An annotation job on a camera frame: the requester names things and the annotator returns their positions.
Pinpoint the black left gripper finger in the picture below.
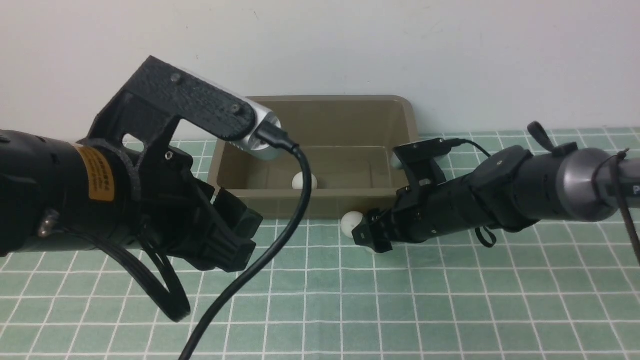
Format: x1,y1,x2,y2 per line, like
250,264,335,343
213,187,264,240
199,212,256,272

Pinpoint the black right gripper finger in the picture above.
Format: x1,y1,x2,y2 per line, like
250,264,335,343
351,219,393,255

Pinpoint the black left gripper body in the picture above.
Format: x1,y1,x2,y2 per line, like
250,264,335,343
70,140,226,271

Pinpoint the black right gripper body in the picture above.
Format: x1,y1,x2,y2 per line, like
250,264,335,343
372,180,481,248

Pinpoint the white ping-pong ball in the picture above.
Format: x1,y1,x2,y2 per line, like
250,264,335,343
291,172,318,190
339,210,364,239

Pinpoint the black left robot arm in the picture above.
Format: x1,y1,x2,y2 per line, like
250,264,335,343
0,130,263,272

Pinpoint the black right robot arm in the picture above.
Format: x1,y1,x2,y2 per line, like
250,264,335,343
350,121,640,254

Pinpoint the olive green plastic bin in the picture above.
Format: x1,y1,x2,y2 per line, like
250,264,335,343
207,95,419,219

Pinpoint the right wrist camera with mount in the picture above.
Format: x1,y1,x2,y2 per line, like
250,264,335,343
390,137,463,191

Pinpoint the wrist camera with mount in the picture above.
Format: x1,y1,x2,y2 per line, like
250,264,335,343
390,137,463,191
86,55,281,161

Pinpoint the black right camera cable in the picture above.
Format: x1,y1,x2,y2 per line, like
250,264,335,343
442,138,493,160

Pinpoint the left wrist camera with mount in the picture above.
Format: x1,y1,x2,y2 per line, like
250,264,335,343
86,55,281,161

